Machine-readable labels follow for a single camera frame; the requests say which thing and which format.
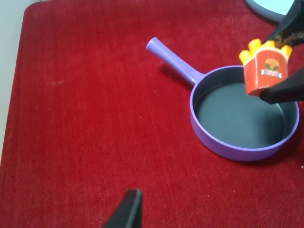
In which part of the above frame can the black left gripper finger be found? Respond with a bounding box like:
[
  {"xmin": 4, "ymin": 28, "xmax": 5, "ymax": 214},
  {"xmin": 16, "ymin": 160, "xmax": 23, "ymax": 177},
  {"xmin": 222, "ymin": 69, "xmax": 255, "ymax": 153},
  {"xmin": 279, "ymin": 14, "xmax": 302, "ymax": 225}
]
[{"xmin": 103, "ymin": 189, "xmax": 143, "ymax": 228}]

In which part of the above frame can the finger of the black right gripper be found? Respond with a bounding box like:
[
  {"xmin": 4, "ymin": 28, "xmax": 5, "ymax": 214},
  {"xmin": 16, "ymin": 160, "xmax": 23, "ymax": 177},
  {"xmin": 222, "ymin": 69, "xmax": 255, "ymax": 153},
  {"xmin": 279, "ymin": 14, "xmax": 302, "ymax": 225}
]
[
  {"xmin": 262, "ymin": 0, "xmax": 304, "ymax": 48},
  {"xmin": 259, "ymin": 67, "xmax": 304, "ymax": 104}
]

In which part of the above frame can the toy french fries box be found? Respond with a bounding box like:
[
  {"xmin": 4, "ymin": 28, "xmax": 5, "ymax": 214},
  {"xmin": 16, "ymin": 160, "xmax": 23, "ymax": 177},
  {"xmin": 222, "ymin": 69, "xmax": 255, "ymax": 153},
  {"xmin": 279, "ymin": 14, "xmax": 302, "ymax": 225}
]
[{"xmin": 239, "ymin": 39, "xmax": 293, "ymax": 96}]

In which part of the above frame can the light blue plate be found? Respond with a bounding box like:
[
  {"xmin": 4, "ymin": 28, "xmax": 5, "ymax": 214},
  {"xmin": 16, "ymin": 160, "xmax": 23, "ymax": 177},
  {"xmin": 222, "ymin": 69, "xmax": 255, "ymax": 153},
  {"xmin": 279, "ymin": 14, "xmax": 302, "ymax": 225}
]
[{"xmin": 245, "ymin": 0, "xmax": 294, "ymax": 22}]

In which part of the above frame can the purple toy frying pan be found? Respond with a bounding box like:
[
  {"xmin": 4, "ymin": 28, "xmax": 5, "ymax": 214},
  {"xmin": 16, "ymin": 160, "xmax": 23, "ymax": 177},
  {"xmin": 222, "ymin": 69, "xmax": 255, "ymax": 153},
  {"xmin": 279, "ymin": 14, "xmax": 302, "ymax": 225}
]
[{"xmin": 146, "ymin": 38, "xmax": 300, "ymax": 162}]

